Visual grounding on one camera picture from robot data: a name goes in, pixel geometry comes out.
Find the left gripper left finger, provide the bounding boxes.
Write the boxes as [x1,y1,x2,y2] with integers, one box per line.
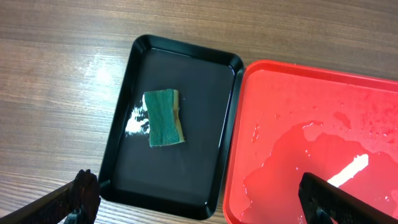
[1,169,101,224]

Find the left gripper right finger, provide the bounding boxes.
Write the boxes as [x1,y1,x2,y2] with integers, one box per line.
[298,172,397,224]

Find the green yellow sponge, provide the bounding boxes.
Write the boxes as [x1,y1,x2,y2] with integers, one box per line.
[144,89,185,147]

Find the red plastic tray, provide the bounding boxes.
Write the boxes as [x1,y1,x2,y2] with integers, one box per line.
[223,60,397,223]

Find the black plastic tray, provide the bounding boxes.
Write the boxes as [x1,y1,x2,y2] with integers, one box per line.
[99,35,244,220]

